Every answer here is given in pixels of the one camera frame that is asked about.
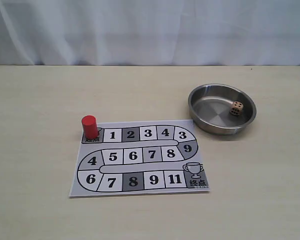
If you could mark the red cylinder game piece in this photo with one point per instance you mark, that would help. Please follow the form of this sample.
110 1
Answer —
90 129

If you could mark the stainless steel round bowl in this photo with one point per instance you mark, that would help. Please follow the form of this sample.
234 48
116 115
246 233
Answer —
209 107

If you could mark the wooden die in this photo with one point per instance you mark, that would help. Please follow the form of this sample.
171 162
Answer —
236 108

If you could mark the paper number game board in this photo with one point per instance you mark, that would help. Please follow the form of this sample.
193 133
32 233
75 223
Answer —
140 158

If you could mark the white curtain backdrop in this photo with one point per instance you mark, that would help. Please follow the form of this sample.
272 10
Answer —
150 32

